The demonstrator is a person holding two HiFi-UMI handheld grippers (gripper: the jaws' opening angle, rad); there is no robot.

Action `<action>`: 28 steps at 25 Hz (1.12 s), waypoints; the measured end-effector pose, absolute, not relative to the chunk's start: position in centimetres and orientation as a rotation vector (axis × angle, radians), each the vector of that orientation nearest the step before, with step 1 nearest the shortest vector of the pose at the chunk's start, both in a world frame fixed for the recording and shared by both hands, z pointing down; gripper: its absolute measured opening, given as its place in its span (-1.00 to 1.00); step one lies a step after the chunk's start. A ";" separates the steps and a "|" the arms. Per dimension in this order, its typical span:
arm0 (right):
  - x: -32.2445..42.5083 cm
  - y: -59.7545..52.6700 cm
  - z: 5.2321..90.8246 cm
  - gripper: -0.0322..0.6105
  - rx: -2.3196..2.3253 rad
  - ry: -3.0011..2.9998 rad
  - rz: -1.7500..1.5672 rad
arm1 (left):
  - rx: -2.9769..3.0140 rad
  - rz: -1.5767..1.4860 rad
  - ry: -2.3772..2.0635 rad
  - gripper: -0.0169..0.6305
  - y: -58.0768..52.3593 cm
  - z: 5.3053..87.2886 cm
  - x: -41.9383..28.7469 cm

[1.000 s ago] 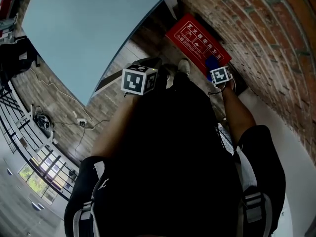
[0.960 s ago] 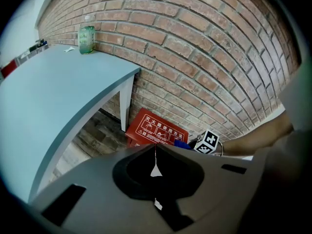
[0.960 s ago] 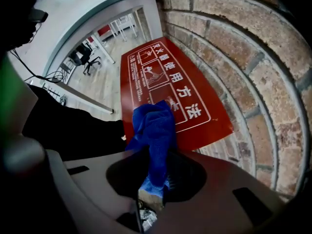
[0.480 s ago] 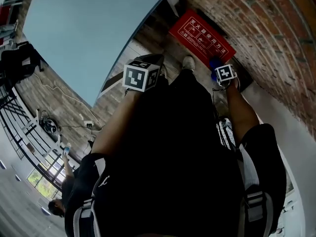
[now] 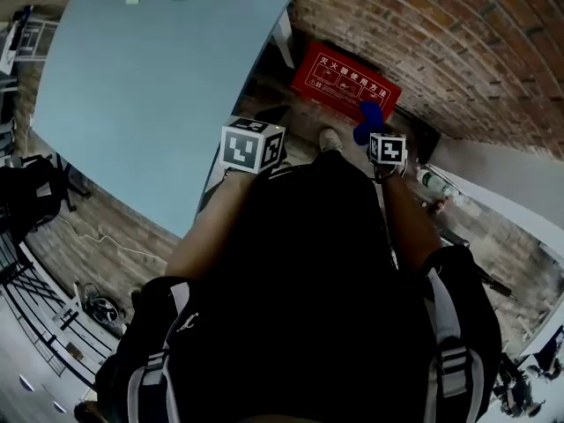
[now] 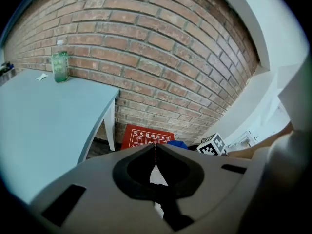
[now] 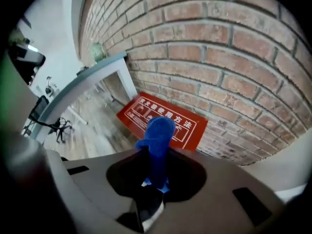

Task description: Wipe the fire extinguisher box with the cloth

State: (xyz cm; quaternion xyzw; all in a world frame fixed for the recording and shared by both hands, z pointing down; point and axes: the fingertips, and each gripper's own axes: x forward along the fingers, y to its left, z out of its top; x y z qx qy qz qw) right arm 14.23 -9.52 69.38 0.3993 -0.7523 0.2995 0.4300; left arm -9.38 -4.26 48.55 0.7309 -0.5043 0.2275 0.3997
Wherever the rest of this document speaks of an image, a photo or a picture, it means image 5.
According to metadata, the grey backpack strap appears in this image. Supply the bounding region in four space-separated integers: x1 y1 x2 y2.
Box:
126 280 191 423
423 265 476 423

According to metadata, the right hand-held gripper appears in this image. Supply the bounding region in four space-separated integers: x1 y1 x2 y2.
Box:
368 132 407 167

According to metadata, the black office chair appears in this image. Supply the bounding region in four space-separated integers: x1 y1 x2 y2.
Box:
0 153 93 238

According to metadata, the person's black clothing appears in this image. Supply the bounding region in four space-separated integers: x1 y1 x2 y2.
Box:
95 151 503 423

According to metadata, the blue cloth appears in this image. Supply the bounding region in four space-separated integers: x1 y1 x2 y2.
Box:
352 100 385 146

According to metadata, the light blue table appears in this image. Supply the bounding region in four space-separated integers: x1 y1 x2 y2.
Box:
32 0 295 240

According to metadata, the black metal rod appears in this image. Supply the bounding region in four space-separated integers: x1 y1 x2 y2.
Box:
439 226 520 302

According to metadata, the clear plastic bottle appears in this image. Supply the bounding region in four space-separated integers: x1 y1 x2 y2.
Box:
415 168 460 198

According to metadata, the person's light shoe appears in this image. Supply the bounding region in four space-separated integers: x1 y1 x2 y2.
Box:
317 126 344 154

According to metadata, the white floor cable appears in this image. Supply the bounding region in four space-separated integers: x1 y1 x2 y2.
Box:
56 215 169 264

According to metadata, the red fire extinguisher box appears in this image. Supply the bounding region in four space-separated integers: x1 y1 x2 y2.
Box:
290 41 404 125

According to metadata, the white metal rack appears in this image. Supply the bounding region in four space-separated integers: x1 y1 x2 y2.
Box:
0 230 121 390

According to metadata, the person's left forearm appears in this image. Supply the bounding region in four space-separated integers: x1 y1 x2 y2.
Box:
164 169 262 282

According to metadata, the coiled black cable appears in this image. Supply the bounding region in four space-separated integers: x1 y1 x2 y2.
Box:
80 281 121 326

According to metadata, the person's right forearm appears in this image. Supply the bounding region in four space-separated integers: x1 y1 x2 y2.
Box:
380 167 442 273

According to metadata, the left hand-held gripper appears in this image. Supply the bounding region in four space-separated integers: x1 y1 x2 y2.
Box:
219 105 293 176

